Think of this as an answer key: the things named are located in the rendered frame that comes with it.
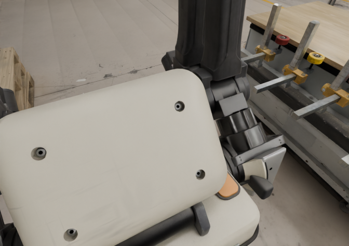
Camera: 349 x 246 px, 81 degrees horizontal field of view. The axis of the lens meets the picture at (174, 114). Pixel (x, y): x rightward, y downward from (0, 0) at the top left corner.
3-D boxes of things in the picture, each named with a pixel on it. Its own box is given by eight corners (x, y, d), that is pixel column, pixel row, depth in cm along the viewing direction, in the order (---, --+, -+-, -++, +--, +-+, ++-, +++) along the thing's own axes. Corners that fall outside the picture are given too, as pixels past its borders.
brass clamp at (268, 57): (267, 62, 133) (269, 55, 130) (253, 52, 142) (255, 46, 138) (274, 60, 135) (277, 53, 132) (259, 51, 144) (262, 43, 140)
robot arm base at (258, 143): (235, 167, 33) (289, 141, 37) (216, 120, 34) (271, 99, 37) (211, 164, 42) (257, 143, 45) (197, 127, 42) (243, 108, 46)
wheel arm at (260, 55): (228, 70, 127) (229, 64, 124) (225, 67, 129) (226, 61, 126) (280, 54, 140) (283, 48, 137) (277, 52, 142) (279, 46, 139)
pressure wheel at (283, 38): (268, 51, 141) (273, 35, 133) (276, 49, 144) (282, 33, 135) (277, 56, 136) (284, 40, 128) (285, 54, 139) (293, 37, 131)
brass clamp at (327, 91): (341, 108, 101) (348, 100, 97) (318, 92, 109) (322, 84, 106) (349, 104, 103) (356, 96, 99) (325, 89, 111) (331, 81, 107)
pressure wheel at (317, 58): (301, 66, 128) (310, 49, 120) (316, 70, 125) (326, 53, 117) (299, 73, 123) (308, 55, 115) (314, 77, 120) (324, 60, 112)
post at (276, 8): (254, 75, 150) (278, 4, 115) (251, 73, 152) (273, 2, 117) (258, 74, 151) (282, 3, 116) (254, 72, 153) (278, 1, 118)
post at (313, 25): (280, 96, 135) (316, 22, 100) (276, 93, 137) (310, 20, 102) (283, 95, 136) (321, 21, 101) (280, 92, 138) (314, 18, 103)
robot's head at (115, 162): (244, 191, 22) (206, 56, 21) (29, 306, 16) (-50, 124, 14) (191, 162, 36) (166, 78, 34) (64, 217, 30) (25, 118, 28)
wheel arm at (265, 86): (255, 95, 112) (258, 89, 109) (251, 91, 114) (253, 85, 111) (311, 75, 125) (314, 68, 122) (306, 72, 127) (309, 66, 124)
